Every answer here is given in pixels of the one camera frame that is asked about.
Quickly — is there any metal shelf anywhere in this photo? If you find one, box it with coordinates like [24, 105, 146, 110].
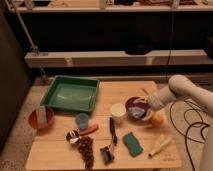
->
[4, 0, 213, 68]

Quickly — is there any dark red grape bunch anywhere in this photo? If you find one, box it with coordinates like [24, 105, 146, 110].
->
[78, 136, 94, 170]

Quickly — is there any purple bowl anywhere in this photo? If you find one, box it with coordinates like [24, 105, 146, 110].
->
[125, 97, 150, 122]

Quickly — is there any shiny metal measuring cup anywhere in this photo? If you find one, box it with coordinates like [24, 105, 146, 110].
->
[66, 130, 80, 144]

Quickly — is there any orange carrot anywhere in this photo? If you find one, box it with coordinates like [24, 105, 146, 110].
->
[79, 124, 99, 136]

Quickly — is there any green sponge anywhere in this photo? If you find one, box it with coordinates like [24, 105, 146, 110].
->
[122, 132, 143, 157]

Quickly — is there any orange bowl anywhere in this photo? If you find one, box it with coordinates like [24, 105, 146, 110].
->
[28, 106, 54, 130]

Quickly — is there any white cup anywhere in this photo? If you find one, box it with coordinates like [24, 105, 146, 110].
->
[110, 103, 126, 122]

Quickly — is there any black binder clip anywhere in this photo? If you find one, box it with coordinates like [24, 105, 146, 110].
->
[100, 145, 114, 165]

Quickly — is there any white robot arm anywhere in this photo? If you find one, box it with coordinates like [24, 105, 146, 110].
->
[147, 75, 213, 171]

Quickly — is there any white sponge block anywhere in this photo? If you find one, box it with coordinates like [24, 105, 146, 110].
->
[36, 106, 47, 128]

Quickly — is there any black cable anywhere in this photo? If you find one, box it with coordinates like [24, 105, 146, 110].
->
[168, 98, 211, 171]

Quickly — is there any green plastic tray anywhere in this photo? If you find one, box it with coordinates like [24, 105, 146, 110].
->
[41, 75, 99, 113]

